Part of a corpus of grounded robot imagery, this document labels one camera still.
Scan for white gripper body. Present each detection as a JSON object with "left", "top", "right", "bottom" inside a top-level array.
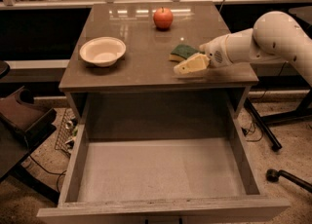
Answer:
[{"left": 199, "top": 35, "right": 232, "bottom": 68}]

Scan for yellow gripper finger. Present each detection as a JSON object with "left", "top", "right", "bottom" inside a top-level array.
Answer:
[{"left": 174, "top": 53, "right": 210, "bottom": 75}]

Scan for green and yellow sponge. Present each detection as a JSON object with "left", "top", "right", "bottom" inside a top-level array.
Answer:
[{"left": 169, "top": 44, "right": 198, "bottom": 62}]

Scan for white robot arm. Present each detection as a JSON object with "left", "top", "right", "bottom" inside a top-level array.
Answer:
[{"left": 174, "top": 11, "right": 312, "bottom": 85}]

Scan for grey cabinet with glossy top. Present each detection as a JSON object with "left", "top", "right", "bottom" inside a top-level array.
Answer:
[{"left": 59, "top": 2, "right": 257, "bottom": 141}]

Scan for open grey wooden drawer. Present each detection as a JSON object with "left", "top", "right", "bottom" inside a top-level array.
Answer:
[{"left": 38, "top": 90, "right": 290, "bottom": 224}]

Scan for red apple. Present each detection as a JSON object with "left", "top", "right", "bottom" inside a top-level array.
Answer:
[{"left": 153, "top": 7, "right": 174, "bottom": 29}]

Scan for black metal stand leg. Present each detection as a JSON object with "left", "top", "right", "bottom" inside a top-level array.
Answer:
[{"left": 244, "top": 98, "right": 282, "bottom": 152}]

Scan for white paper bowl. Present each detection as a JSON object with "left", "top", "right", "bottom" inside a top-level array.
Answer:
[{"left": 79, "top": 37, "right": 126, "bottom": 67}]

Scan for black office chair leg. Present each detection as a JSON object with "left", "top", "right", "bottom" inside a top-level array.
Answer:
[{"left": 266, "top": 168, "right": 312, "bottom": 193}]

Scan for dark brown chair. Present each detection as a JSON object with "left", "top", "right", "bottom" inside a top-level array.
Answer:
[{"left": 0, "top": 60, "right": 61, "bottom": 203}]

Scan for wire mesh basket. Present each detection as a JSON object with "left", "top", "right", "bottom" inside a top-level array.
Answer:
[{"left": 55, "top": 109, "right": 78, "bottom": 157}]

